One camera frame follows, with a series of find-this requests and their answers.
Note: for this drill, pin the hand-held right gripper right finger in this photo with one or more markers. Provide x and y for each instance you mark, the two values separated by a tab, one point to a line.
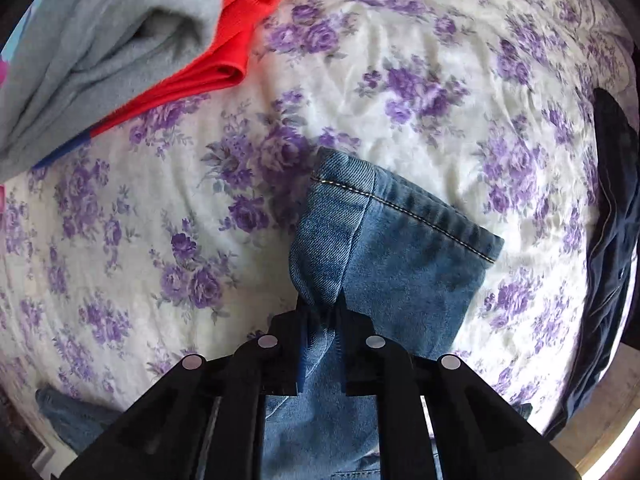
356	355

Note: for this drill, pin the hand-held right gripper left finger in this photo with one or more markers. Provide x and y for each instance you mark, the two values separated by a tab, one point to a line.
290	355

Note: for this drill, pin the blue denim pants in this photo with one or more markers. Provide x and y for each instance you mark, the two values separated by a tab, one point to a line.
395	240

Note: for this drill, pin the floral purple bed sheet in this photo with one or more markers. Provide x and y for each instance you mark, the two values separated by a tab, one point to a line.
350	85

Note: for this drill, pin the dark navy garment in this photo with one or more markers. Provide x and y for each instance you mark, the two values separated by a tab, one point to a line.
607	240

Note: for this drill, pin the red knit garment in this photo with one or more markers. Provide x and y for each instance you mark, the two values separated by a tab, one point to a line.
220	55

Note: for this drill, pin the grey fleece garment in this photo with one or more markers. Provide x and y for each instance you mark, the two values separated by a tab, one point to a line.
95	45

